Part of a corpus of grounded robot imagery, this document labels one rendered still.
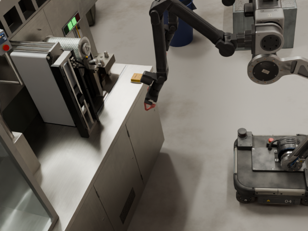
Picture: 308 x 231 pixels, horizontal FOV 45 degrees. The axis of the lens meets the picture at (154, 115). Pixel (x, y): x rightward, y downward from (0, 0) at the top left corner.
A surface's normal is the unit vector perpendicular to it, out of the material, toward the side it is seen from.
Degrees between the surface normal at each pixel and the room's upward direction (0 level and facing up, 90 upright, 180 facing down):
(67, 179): 0
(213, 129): 0
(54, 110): 90
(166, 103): 0
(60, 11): 90
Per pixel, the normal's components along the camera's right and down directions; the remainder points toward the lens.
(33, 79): -0.32, 0.69
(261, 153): -0.16, -0.72
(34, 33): 0.93, 0.11
